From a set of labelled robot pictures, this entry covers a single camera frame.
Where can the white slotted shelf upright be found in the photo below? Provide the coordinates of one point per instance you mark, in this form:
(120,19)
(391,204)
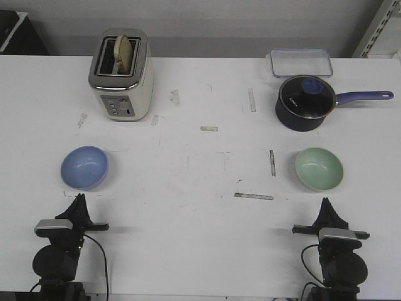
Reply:
(382,37)

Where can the glass pot lid blue knob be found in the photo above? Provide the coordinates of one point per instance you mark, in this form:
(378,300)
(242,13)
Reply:
(307,96)

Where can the clear plastic container blue rim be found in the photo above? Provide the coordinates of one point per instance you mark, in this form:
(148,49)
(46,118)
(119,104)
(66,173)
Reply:
(288,62)

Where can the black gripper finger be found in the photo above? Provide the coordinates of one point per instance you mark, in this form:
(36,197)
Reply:
(334,220)
(74,211)
(85,213)
(322,219)

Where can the blue bowl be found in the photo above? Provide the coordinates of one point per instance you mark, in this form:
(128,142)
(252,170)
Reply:
(84,168)

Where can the bread slice in toaster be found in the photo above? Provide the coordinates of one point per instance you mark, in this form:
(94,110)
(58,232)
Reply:
(123,53)

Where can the green bowl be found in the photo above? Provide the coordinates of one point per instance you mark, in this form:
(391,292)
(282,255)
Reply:
(318,169)

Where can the dark blue saucepan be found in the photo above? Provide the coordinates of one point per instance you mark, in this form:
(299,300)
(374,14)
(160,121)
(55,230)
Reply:
(301,124)

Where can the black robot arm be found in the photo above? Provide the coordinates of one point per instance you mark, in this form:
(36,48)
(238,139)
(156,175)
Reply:
(56,264)
(342,269)

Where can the cream silver toaster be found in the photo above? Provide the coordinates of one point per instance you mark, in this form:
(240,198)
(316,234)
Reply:
(123,98)

